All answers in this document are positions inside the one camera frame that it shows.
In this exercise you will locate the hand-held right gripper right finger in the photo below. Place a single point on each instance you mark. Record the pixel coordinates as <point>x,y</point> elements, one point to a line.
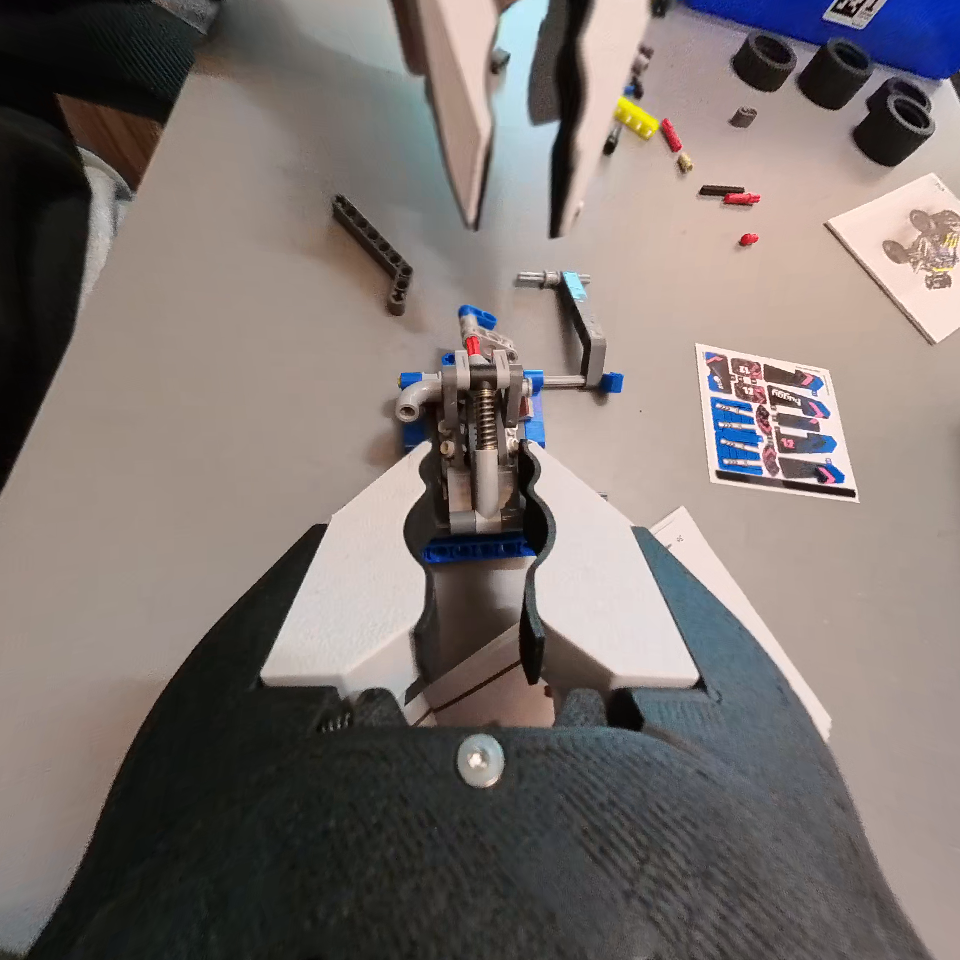
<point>615,607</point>

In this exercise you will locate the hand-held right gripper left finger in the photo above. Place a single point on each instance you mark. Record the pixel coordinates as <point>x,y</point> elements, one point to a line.
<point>345,600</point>

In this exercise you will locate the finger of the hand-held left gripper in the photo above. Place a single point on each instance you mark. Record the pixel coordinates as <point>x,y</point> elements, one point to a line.
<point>592,75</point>
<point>457,90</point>

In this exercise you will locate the lego instruction booklet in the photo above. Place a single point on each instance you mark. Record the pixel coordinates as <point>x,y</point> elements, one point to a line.
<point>720,585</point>

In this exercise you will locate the dark grey angled lego beam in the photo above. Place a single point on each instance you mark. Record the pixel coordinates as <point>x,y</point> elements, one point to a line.
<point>371,251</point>

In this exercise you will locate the blue grey lego model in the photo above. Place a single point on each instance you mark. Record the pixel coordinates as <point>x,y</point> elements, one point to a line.
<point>480,420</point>

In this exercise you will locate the grey lego beam with axle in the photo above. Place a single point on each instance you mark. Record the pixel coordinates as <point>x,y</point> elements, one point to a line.
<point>592,330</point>

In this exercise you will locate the cluster of small lego parts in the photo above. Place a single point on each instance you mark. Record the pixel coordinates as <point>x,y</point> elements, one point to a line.
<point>645,60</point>

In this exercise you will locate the yellow lego beam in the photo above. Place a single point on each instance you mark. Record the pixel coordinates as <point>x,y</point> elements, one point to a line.
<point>636,118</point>

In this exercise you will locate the long red lego pin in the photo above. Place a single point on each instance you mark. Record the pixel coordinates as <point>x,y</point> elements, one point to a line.
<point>671,135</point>

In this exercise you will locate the dark grey lego connector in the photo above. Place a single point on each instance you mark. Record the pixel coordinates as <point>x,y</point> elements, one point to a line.
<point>744,117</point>

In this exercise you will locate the black lego axle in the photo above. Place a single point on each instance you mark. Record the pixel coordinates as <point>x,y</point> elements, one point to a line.
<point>716,190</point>

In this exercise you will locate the red lego axle pin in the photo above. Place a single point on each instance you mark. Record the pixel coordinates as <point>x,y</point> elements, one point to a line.
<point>744,199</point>

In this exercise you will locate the lego sticker sheet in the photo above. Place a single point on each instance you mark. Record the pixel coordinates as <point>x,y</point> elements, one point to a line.
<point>772,427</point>

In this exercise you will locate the black rubber tyre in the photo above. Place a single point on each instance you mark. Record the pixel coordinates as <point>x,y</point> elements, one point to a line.
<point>892,135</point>
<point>900,88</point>
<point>765,61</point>
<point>835,75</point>

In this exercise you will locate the blue bin with white label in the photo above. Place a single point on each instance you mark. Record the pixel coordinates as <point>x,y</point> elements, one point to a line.
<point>900,30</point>

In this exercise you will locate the wooden cabinet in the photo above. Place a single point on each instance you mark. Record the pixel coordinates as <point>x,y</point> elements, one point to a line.
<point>112,142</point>

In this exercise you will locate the black mesh chair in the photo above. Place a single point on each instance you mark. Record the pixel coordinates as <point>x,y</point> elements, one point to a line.
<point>97,52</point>

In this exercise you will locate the small booklet with buggy cover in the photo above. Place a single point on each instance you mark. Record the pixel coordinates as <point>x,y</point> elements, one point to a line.
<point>907,255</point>

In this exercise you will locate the light grey hooded garment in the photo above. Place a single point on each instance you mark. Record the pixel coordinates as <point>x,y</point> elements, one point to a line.
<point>105,217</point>

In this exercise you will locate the person's black clothed body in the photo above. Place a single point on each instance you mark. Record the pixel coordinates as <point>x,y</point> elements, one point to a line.
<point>37,262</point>

